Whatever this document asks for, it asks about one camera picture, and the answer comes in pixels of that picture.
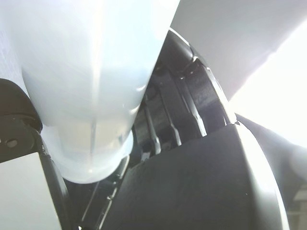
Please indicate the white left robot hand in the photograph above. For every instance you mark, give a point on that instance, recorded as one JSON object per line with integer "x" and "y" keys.
{"x": 192, "y": 187}

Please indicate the large translucent plastic syringe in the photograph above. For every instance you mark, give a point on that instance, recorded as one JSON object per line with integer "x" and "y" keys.
{"x": 84, "y": 95}

